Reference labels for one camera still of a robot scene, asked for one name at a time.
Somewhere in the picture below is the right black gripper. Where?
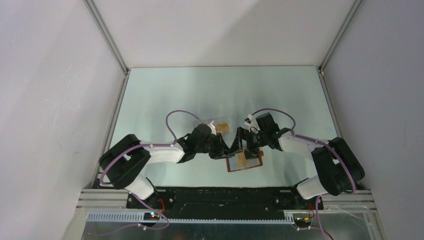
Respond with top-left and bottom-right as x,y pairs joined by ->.
227,127 -> 268,161

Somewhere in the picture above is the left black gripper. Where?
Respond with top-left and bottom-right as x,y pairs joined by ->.
195,132 -> 232,159

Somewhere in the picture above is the gold VIP credit card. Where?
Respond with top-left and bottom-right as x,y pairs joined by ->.
234,150 -> 248,169

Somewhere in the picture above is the brown leather card holder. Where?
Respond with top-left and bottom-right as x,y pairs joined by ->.
226,150 -> 264,173

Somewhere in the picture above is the clear plastic card box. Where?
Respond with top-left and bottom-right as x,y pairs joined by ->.
193,115 -> 237,136

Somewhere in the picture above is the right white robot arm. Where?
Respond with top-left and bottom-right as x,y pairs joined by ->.
225,108 -> 365,209

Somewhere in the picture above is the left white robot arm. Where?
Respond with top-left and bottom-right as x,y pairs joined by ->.
98,123 -> 229,208

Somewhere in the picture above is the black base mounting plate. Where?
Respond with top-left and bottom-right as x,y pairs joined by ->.
147,186 -> 316,220

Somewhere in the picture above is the right small circuit board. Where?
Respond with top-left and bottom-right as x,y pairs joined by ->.
294,217 -> 314,224

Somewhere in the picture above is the small circuit board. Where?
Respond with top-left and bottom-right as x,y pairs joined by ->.
143,212 -> 162,221
294,217 -> 314,224

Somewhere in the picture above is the left small circuit board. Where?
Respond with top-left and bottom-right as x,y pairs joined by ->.
143,212 -> 162,221

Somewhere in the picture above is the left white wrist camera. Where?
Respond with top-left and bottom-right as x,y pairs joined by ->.
207,120 -> 217,135

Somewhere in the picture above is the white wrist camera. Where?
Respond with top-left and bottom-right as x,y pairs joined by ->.
207,120 -> 217,135
244,114 -> 257,128

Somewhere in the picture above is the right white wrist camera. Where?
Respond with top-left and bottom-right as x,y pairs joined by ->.
244,114 -> 257,128

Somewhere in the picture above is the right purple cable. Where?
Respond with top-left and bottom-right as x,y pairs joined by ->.
250,108 -> 357,240

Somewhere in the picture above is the grey slotted cable duct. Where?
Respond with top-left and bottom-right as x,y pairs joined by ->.
86,211 -> 295,224

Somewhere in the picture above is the right aluminium frame post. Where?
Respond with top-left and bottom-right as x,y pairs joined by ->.
318,0 -> 364,77

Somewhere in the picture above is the aluminium frame post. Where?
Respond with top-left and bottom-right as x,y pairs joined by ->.
318,0 -> 364,77
83,0 -> 129,75

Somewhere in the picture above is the left aluminium frame post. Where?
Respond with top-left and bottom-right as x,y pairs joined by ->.
83,0 -> 129,75

